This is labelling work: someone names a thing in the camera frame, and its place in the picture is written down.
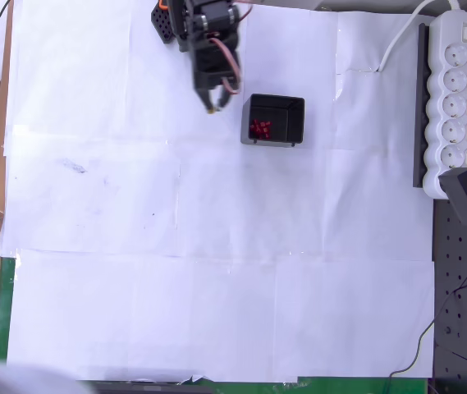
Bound red beads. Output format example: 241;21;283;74
249;118;273;141

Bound black plastic box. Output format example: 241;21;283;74
240;93;306;149

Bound white power cable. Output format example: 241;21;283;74
378;0;463;72

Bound blurry grey object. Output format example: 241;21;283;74
0;350;91;394

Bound green cutting mat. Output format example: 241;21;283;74
0;255;429;394

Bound white paper sheet cover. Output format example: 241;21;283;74
0;0;437;383

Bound black tray under power strip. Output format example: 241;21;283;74
412;22;432;190

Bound thin black adapter cable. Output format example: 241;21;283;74
382;224;467;394

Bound white power strip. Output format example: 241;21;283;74
421;10;467;201

